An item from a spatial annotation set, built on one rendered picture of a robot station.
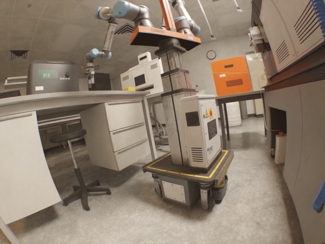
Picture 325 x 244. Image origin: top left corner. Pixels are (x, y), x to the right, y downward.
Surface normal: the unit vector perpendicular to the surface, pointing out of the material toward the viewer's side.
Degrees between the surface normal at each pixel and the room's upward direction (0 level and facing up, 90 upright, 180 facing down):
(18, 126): 90
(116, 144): 90
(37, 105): 90
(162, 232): 0
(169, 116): 90
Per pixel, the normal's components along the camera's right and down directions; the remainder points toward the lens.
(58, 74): 0.84, -0.10
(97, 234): -0.17, -0.98
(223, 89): -0.51, 0.16
